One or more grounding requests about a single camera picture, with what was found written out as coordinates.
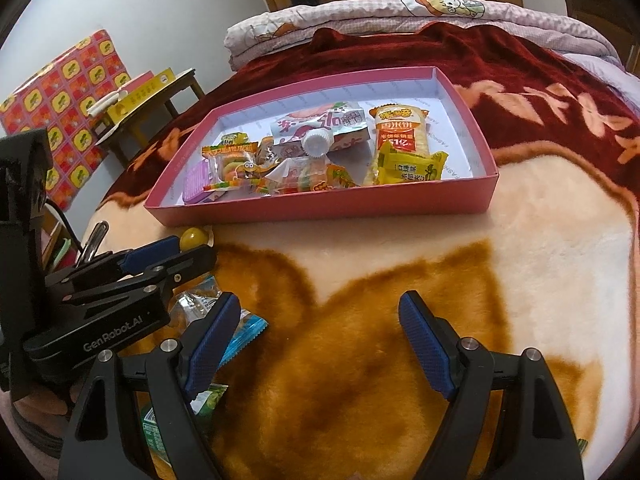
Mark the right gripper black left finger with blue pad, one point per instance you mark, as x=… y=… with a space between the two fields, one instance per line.
x=105 y=439

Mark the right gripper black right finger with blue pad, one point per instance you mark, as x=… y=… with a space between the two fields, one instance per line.
x=534 y=439

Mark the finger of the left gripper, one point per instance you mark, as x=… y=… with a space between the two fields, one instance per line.
x=110 y=267
x=171 y=272

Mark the purple mint tin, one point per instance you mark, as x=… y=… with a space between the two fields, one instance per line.
x=195 y=182

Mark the clear colourful candy packet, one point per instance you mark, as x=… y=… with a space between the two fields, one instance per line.
x=305 y=174

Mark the white pink jelly drink pouch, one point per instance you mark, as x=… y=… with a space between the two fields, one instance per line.
x=318 y=131

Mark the yellow rice cracker packet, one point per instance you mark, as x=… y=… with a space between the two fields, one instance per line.
x=402 y=126

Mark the blue snack packet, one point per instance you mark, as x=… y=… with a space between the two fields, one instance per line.
x=232 y=330

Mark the yellow round candy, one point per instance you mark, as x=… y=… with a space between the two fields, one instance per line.
x=195 y=237

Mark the green snack packet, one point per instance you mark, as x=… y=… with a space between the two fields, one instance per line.
x=179 y=432

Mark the small wooden side table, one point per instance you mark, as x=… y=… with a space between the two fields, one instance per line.
x=130 y=126

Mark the yellow gift box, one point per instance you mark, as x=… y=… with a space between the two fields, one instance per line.
x=138 y=91

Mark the red yellow patterned board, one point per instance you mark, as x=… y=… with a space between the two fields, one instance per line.
x=57 y=99

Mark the red cream floral blanket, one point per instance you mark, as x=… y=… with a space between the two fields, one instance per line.
x=331 y=389

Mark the yellow small snack packet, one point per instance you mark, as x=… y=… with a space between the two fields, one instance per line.
x=391 y=166

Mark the pink checked folded quilt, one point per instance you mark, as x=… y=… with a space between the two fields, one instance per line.
x=574 y=40

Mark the dark wooden headboard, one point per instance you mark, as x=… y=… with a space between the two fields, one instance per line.
x=609 y=19

